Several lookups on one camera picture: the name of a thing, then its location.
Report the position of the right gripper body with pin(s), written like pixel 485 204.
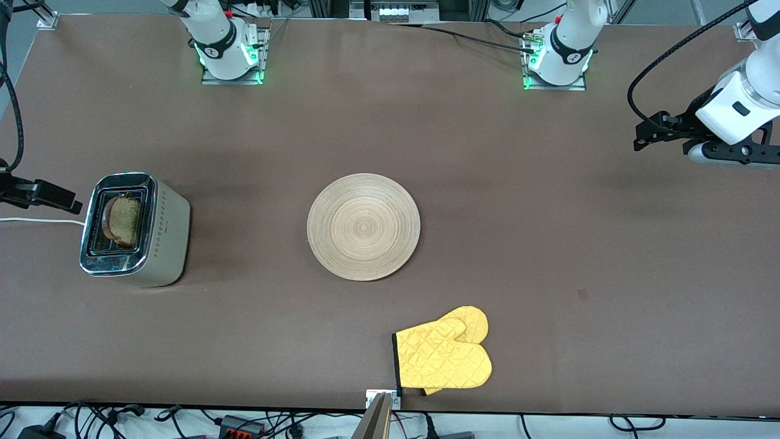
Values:
pixel 13 187

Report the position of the round wooden plate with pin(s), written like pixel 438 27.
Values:
pixel 363 227

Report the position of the grey control box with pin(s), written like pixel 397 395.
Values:
pixel 393 11

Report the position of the black red power strip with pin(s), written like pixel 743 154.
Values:
pixel 234 425

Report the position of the yellow quilted oven mitt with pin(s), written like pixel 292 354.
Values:
pixel 439 360
pixel 472 320

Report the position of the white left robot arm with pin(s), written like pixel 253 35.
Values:
pixel 570 49

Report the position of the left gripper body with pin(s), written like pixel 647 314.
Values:
pixel 687 121

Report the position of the silver two-slot toaster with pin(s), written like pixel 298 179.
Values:
pixel 167 244

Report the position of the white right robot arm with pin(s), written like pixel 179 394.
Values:
pixel 219 49

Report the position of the black power adapter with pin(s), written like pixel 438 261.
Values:
pixel 39 433

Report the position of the slice of brown bread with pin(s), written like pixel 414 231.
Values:
pixel 125 221

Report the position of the metal table corner bracket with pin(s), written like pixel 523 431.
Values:
pixel 742 33
pixel 47 20

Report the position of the aluminium camera mount post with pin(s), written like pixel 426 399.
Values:
pixel 372 424

